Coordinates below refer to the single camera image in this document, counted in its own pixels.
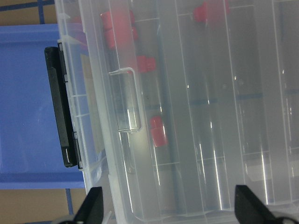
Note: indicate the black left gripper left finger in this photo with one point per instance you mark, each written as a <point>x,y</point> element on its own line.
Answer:
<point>92,209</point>

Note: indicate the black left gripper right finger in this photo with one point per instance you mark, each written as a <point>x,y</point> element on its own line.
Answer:
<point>250,210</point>

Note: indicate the red block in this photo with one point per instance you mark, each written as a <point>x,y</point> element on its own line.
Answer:
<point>211,11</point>
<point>158,132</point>
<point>107,19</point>
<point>146,64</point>
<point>120,40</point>

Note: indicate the clear plastic storage box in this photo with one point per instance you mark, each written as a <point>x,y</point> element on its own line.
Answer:
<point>93,105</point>

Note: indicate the red block in box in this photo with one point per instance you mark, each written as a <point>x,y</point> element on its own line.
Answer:
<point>107,19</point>
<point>146,64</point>
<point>120,40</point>

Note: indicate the blue plastic tray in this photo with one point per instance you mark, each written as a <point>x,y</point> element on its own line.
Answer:
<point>30,152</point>

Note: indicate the red block under lid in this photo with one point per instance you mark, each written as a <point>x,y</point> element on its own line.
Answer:
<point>211,11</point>

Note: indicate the black box latch handle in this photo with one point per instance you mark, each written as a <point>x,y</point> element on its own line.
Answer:
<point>56,69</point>

